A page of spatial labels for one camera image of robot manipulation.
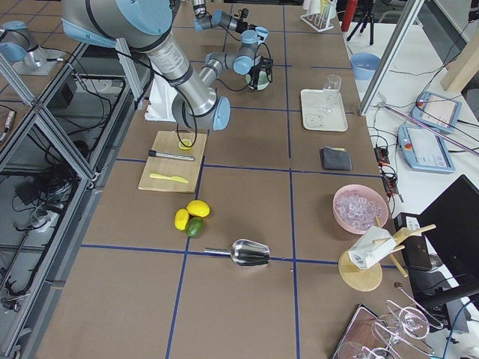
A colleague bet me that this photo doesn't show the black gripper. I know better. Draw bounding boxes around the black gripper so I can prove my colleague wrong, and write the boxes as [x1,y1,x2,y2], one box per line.
[237,8,256,33]
[249,56,273,90]

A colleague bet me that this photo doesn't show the metal ice scoop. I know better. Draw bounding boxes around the metal ice scoop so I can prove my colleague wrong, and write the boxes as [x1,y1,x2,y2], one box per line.
[204,239,270,267]

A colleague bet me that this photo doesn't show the teach pendant tablet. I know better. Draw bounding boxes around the teach pendant tablet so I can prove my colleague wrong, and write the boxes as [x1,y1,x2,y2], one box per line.
[410,91,462,134]
[397,125,456,174]

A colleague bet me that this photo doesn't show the cream bear tray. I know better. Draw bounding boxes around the cream bear tray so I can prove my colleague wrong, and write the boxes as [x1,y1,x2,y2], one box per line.
[300,89,348,132]

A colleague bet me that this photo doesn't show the near teach pendant tablet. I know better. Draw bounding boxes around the near teach pendant tablet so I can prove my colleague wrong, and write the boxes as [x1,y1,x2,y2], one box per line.
[397,125,456,174]

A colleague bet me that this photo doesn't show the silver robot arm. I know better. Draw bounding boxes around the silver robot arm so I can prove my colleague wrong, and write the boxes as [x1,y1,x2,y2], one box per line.
[192,0,256,34]
[62,0,269,130]

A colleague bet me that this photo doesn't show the yellow lemon upper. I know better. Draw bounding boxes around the yellow lemon upper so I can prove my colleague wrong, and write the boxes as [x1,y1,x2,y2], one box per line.
[186,200,210,218]

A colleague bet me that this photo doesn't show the aluminium frame post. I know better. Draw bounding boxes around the aluminium frame post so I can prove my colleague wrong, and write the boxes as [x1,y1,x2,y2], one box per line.
[359,0,424,116]

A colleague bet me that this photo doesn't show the wooden cutting board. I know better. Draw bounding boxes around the wooden cutting board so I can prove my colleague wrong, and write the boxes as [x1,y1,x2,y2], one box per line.
[138,131,207,193]

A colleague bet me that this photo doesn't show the green lime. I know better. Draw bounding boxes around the green lime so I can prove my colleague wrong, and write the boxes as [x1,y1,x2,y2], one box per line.
[185,217,204,238]

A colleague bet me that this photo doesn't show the yellow lemon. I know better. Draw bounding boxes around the yellow lemon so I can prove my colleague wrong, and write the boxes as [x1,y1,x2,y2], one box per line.
[186,200,210,218]
[174,208,190,231]

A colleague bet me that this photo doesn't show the clear wine glass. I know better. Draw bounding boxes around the clear wine glass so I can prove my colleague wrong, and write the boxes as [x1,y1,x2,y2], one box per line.
[319,74,341,114]

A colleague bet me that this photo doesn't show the half lemon slice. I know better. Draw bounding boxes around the half lemon slice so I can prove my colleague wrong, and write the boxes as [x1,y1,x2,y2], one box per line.
[178,138,193,151]

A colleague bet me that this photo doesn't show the light green bowl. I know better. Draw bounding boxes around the light green bowl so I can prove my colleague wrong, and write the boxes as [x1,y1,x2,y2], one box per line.
[245,71,269,90]

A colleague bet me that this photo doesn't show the glasses on dark tray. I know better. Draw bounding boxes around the glasses on dark tray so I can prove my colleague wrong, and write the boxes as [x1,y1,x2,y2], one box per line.
[330,286,444,358]

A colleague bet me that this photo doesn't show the yellow plastic knife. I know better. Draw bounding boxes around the yellow plastic knife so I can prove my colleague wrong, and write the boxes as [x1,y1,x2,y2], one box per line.
[149,173,189,184]

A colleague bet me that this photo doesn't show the wooden stand with white box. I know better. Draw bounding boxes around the wooden stand with white box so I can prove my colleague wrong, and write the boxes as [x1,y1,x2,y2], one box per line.
[338,224,436,292]

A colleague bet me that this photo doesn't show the black laptop monitor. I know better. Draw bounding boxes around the black laptop monitor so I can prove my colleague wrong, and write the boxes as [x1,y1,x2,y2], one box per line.
[403,174,478,309]

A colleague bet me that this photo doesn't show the black handled silver knife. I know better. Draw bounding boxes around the black handled silver knife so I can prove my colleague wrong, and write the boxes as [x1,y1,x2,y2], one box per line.
[148,150,195,162]

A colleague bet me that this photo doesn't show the yellow lemon left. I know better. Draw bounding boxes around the yellow lemon left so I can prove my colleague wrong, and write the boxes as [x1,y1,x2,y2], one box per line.
[174,208,190,231]

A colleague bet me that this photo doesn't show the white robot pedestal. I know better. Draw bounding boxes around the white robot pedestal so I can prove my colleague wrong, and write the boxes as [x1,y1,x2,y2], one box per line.
[144,75,177,123]

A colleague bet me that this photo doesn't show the white wire cup rack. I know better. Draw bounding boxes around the white wire cup rack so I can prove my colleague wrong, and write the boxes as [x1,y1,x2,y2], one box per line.
[300,0,337,33]

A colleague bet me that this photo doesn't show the dark grey folded cloth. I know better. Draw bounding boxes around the dark grey folded cloth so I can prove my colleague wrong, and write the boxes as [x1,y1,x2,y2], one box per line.
[320,147,352,171]

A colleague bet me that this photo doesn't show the small blue cup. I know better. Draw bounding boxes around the small blue cup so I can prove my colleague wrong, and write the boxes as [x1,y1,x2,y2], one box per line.
[254,26,269,43]

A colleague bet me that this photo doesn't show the red fire extinguisher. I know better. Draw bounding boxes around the red fire extinguisher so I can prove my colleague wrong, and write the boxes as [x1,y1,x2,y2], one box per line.
[341,0,358,32]

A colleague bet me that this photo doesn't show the black camera tripod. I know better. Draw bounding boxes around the black camera tripod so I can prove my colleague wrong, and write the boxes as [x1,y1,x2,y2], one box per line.
[347,0,376,46]

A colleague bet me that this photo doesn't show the far teach pendant tablet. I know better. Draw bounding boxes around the far teach pendant tablet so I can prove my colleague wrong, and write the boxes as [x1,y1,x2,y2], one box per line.
[410,91,462,134]

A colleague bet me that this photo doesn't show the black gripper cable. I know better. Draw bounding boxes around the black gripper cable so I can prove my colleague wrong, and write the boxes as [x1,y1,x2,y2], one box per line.
[175,40,274,149]

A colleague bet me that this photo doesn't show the large blue bowl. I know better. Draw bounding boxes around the large blue bowl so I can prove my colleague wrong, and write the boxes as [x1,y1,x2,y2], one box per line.
[350,52,381,80]

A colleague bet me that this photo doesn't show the pink bowl with ice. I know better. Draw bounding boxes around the pink bowl with ice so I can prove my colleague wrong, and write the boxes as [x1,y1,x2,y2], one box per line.
[332,184,389,234]

